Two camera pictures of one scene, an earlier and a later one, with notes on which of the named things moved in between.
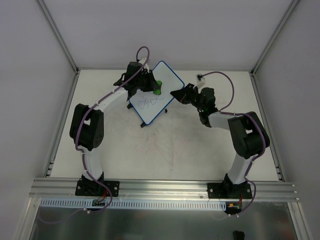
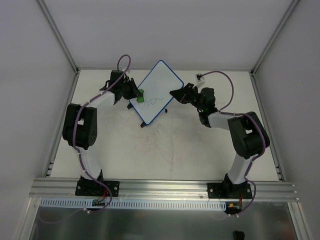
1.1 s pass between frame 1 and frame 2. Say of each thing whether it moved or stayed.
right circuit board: stayed
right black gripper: stayed
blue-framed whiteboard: stayed
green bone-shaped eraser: moved
